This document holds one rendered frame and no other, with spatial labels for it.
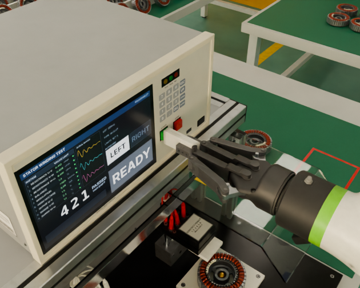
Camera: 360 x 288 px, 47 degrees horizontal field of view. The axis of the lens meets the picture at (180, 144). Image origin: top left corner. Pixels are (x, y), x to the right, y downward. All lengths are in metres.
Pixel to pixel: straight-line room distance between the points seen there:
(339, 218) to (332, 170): 0.79
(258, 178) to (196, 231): 0.30
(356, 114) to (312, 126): 0.20
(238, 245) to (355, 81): 2.48
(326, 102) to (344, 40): 0.56
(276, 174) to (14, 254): 0.41
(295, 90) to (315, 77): 1.64
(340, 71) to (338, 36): 1.30
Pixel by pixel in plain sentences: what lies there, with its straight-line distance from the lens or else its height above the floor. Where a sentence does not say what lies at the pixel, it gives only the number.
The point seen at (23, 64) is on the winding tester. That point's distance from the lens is 0.72.
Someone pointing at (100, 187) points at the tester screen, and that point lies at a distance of 0.66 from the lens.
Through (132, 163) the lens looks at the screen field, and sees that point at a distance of 0.70.
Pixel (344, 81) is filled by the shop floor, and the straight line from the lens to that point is 3.38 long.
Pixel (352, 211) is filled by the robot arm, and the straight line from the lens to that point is 0.60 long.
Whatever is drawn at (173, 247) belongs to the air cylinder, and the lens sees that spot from 1.01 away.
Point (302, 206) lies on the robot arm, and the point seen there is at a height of 1.21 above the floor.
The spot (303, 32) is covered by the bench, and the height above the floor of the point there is 0.75.
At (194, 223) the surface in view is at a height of 0.92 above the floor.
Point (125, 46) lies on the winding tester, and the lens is 0.73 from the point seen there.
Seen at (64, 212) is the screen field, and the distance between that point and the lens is 0.63.
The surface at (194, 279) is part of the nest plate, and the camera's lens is 1.01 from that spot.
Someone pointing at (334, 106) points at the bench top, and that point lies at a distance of 1.67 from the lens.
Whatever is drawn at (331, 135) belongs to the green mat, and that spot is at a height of 0.75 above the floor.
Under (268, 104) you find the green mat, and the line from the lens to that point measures 1.61.
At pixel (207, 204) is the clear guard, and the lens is 0.78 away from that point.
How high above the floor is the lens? 1.65
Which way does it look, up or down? 40 degrees down
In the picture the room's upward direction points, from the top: straight up
